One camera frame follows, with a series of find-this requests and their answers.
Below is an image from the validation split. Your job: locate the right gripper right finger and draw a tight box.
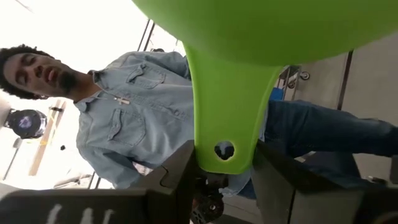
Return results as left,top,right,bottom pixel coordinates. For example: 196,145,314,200
251,139,398,224

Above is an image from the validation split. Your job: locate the metal cart with casters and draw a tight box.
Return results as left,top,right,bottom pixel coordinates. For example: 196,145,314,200
278,64,311,91

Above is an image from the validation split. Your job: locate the blue plastic bin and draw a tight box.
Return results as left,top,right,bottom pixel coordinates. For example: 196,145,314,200
269,86,285,102

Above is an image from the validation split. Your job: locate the person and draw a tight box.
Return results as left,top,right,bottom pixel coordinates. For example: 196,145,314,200
0,44,398,200

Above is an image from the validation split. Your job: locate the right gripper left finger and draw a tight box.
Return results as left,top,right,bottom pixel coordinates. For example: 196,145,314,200
0,139,197,224

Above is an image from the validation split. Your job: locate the green measuring cup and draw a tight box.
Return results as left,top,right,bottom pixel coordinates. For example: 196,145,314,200
132,0,398,175

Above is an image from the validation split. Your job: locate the wooden plank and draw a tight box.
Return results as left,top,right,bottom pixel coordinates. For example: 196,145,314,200
29,99,67,177

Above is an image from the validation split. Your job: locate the black round device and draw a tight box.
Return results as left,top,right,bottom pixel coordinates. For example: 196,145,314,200
4,108,48,140

